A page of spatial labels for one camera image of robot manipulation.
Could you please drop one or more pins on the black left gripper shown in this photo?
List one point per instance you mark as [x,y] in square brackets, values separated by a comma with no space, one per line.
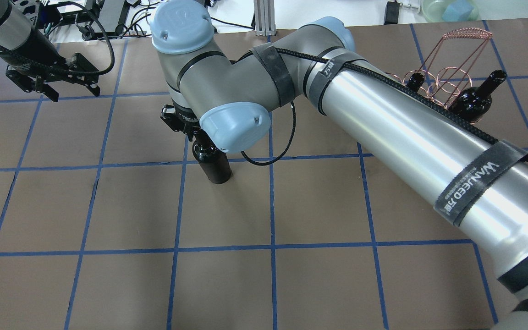
[39,53]

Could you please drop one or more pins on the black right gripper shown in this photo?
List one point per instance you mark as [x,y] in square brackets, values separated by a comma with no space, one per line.
[186,123]

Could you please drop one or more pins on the dark wine bottle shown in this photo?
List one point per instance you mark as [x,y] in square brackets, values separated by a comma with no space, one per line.
[415,81]
[212,160]

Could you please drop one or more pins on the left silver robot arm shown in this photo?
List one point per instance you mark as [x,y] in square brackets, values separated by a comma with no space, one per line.
[18,36]

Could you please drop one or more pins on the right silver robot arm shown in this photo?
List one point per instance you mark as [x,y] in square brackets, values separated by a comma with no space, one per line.
[476,182]

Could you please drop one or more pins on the dark wine bottle far basket side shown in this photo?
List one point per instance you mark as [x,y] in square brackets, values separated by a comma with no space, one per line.
[472,103]

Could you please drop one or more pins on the black power adapter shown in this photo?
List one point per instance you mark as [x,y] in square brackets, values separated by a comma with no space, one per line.
[391,12]

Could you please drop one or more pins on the green glass bowl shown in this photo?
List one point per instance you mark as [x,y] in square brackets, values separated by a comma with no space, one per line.
[433,9]

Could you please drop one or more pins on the blue sponge block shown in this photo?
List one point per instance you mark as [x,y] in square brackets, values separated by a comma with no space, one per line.
[458,11]

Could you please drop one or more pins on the aluminium frame post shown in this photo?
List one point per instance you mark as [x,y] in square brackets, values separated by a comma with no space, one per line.
[264,15]

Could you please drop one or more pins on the copper wire wine basket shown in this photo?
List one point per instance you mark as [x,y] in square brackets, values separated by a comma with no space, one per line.
[447,68]

